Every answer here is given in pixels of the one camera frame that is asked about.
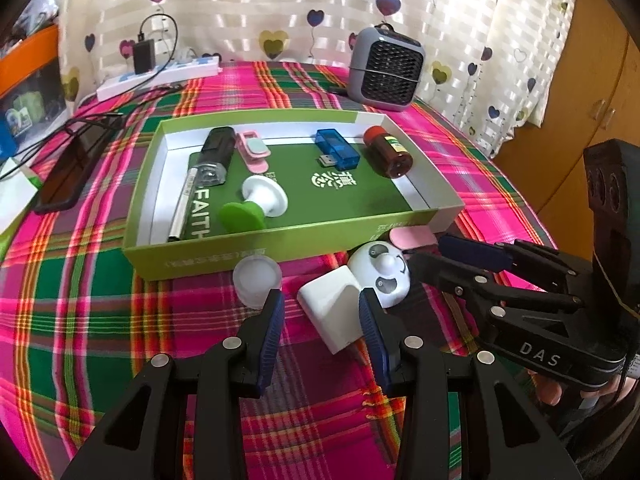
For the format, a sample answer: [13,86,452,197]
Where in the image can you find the green cardboard box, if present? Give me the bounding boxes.
[122,107,466,283]

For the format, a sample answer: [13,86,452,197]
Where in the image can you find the brown bottle with red cap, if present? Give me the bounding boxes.
[362,125,415,180]

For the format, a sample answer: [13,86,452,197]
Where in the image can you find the black charger adapter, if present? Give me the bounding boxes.
[132,32,156,75]

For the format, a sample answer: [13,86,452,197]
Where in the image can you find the person's right hand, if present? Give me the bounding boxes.
[525,370,640,408]

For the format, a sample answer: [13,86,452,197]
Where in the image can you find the green white suction holder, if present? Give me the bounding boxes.
[220,175,290,235]

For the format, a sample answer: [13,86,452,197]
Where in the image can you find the blue usb tester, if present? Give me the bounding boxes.
[314,128,362,171]

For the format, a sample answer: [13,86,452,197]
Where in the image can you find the white charger plug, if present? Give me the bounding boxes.
[296,265,373,356]

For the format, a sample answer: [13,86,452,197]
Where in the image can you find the black pocket microscope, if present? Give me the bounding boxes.
[192,126,237,191]

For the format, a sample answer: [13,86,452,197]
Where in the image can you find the white power strip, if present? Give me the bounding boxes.
[96,55,222,102]

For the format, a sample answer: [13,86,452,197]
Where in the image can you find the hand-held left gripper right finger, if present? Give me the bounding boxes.
[357,287,583,480]

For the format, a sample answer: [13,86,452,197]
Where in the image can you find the small pink clip gadget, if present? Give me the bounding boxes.
[235,130,273,172]

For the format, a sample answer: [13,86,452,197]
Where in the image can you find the heart print curtain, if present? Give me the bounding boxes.
[57,0,581,156]

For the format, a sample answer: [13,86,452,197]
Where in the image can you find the silver pen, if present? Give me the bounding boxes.
[167,166,198,243]

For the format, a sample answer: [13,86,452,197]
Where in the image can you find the grey portable heater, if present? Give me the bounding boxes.
[347,22,427,111]

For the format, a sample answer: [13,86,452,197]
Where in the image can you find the blue carton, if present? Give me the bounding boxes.
[0,120,16,161]

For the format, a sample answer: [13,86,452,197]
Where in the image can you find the orange storage box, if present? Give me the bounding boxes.
[0,25,68,128]

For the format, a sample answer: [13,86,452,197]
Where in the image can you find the black charger cable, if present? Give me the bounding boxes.
[140,14,180,73]

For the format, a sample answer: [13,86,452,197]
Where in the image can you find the white panda round gadget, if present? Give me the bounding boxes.
[347,241,413,308]

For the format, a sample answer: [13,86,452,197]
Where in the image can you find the wooden cabinet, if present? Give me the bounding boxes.
[492,0,640,261]

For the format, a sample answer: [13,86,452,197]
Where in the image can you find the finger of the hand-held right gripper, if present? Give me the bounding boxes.
[439,234,596,288]
[410,252,583,316]

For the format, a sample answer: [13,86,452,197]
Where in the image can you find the black smartphone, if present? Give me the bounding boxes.
[32,116,123,213]

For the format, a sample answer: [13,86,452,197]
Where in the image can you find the translucent round jar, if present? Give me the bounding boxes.
[232,256,282,310]

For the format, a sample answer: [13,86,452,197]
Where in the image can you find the green tissue pack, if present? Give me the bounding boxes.
[0,157,43,261]

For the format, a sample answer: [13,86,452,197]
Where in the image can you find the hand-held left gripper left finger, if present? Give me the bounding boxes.
[60,287,287,480]

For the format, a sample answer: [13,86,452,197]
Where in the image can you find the black usb cable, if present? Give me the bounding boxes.
[0,82,183,181]

